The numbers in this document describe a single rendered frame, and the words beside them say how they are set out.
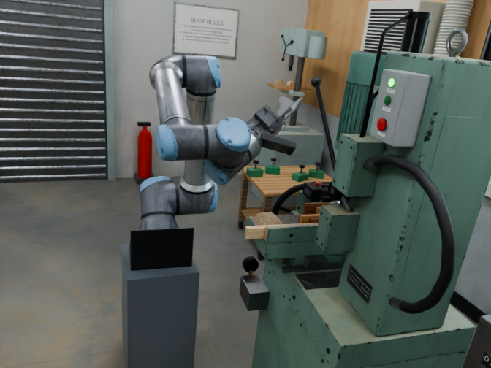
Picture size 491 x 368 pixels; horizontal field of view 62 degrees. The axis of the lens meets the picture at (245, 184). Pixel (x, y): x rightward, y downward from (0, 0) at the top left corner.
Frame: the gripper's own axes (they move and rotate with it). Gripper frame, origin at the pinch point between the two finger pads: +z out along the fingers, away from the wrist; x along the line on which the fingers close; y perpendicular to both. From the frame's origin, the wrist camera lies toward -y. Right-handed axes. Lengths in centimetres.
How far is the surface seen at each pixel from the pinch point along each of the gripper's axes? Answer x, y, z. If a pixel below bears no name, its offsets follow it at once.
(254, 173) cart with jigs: 159, 10, 61
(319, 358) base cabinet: 12, -56, -48
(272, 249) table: 19.2, -26.1, -31.4
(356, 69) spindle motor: -18.7, -5.5, 12.1
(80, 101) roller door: 242, 175, 33
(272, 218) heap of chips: 23.3, -19.1, -21.7
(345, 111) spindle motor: -8.4, -11.7, 6.9
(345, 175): -17.2, -24.1, -17.6
